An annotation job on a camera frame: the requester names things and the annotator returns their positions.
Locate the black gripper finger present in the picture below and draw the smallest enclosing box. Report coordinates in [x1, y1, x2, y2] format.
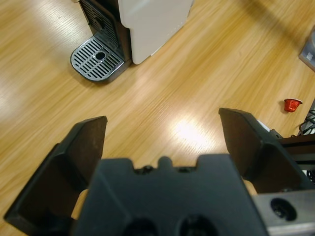
[4, 116, 108, 232]
[219, 107, 313, 195]

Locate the red coffee capsule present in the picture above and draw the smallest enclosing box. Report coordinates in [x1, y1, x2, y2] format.
[283, 98, 303, 113]

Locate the white capsule coffee machine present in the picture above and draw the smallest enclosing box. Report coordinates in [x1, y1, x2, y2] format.
[71, 0, 195, 83]

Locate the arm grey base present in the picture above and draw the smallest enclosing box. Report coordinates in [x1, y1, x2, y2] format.
[299, 31, 315, 66]

